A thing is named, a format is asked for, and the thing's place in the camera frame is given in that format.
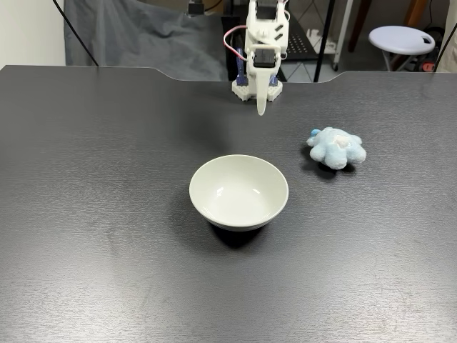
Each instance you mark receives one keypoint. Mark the white metal rack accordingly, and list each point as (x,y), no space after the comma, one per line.
(328,35)

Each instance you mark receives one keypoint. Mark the white bowl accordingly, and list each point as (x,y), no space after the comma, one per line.
(238,191)

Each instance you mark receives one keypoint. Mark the grey cloth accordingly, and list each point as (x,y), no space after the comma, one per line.
(143,43)

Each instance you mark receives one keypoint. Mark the skyblue plush doll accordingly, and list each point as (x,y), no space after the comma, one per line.
(337,150)

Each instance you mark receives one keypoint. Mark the blue clamp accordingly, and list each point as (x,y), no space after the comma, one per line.
(274,80)
(241,68)

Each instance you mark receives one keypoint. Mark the small black box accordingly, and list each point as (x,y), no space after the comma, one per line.
(195,8)

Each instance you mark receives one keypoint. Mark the white round stool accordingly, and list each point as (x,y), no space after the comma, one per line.
(401,41)

